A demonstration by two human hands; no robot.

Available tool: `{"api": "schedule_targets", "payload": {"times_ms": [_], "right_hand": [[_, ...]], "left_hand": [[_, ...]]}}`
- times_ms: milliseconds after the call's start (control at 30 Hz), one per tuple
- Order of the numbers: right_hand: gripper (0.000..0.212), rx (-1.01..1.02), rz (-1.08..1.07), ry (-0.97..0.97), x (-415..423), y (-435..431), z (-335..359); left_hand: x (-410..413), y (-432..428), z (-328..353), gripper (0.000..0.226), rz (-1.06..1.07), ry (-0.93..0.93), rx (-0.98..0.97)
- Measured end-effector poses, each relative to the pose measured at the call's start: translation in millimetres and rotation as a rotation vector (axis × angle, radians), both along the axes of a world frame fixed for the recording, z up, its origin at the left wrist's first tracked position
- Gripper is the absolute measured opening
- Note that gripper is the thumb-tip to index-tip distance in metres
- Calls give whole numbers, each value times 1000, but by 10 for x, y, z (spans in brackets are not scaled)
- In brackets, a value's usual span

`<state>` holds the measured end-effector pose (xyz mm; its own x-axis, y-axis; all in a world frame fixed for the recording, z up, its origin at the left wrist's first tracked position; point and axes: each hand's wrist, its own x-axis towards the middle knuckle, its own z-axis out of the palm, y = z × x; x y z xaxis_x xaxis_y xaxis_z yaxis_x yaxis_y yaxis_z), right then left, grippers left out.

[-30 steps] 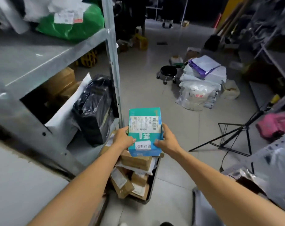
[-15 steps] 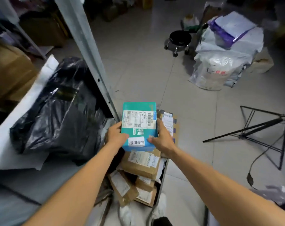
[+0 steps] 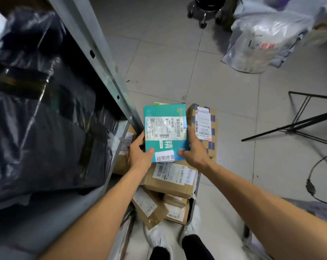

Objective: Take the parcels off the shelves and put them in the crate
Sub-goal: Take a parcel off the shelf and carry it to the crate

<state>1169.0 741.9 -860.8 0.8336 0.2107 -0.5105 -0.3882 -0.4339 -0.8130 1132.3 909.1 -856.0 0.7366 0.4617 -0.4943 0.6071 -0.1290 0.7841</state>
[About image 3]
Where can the person's right hand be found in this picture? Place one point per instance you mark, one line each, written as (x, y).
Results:
(197, 155)

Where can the person's left hand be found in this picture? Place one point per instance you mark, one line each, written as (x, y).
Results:
(139, 159)

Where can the squat cardboard box white label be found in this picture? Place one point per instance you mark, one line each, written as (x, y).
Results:
(163, 186)

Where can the blue checkered cardboard box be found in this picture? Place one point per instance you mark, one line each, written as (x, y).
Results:
(190, 113)

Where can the small blue box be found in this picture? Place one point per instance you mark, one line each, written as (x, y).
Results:
(158, 111)

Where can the green and white carton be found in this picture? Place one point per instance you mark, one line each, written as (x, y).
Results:
(161, 103)

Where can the cardboard box with black handwriting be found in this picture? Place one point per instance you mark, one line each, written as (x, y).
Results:
(177, 215)

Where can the person's left forearm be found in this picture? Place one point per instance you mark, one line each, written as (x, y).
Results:
(98, 222)

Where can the person's right forearm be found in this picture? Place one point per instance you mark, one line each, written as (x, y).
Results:
(274, 213)

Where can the labelled cardboard box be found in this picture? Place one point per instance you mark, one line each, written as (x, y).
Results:
(120, 165)

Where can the person's right leg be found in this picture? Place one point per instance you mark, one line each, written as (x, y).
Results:
(196, 249)

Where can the person's leg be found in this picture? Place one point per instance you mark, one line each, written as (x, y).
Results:
(159, 254)
(196, 249)

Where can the person's left leg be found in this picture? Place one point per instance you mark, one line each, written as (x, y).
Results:
(159, 254)

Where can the grey metal shelf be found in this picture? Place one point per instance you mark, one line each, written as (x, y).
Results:
(98, 64)

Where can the black plastic bag parcel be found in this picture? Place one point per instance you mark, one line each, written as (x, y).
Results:
(44, 119)

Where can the white right shoe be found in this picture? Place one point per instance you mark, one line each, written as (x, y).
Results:
(191, 227)

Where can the white shoe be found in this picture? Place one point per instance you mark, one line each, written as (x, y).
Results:
(191, 227)
(158, 236)

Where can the white left shoe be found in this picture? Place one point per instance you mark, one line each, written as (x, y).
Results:
(158, 236)

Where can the black light stand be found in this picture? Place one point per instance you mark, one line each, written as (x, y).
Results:
(288, 128)

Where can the low grey metal rack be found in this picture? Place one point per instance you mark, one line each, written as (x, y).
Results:
(320, 209)

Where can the heap of white plastic bags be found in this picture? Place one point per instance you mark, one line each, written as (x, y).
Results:
(266, 37)

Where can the black rolling stool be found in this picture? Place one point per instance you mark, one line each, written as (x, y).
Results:
(209, 5)

